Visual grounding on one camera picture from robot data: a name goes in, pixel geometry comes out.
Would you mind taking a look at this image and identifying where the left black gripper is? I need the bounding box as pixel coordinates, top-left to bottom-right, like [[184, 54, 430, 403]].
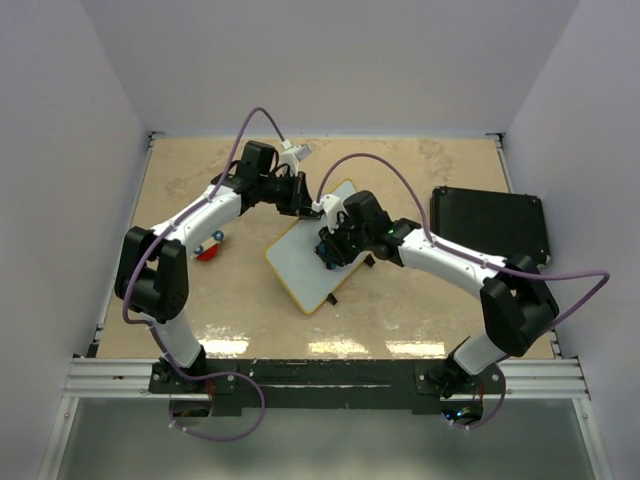
[[259, 171, 321, 219]]

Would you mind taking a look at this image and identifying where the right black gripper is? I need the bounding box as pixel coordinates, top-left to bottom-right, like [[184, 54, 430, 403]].
[[319, 215, 372, 267]]

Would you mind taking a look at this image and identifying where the blue whiteboard eraser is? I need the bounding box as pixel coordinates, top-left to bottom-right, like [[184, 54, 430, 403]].
[[314, 242, 340, 270]]

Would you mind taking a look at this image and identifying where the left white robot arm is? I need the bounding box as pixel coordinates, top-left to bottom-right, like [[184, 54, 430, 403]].
[[114, 140, 319, 392]]

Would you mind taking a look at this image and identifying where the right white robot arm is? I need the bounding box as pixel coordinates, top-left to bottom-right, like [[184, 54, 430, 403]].
[[312, 190, 559, 393]]

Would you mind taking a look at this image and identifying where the yellow framed whiteboard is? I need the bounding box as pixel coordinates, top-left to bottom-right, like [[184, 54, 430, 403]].
[[264, 178, 369, 316]]

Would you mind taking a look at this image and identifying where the red white toy car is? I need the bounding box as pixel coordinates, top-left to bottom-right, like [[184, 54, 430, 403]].
[[194, 230, 225, 262]]

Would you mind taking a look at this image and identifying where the black hard case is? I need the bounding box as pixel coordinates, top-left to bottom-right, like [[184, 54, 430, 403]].
[[429, 186, 551, 266]]

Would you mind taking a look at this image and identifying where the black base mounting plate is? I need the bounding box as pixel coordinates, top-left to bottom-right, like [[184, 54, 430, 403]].
[[148, 359, 506, 421]]

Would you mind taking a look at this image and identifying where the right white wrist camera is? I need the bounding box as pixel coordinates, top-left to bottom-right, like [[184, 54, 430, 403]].
[[312, 194, 346, 234]]

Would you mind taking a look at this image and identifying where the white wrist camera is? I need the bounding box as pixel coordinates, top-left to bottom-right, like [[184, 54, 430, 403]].
[[279, 139, 311, 176], [312, 194, 346, 234]]

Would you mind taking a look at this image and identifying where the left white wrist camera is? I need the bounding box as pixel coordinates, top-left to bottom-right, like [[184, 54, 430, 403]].
[[279, 139, 311, 176]]

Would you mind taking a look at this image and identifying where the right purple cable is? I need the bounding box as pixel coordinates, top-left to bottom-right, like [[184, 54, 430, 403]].
[[317, 153, 611, 431]]

